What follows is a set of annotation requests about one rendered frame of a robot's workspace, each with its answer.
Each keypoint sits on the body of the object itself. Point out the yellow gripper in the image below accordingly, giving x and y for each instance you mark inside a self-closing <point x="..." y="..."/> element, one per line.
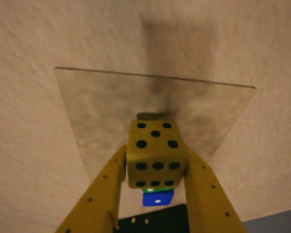
<point x="209" y="208"/>

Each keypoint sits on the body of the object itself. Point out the blue die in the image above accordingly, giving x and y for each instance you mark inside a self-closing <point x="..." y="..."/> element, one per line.
<point x="158" y="198"/>

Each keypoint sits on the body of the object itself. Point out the yellow die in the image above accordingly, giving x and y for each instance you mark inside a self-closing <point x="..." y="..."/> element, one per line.
<point x="156" y="154"/>

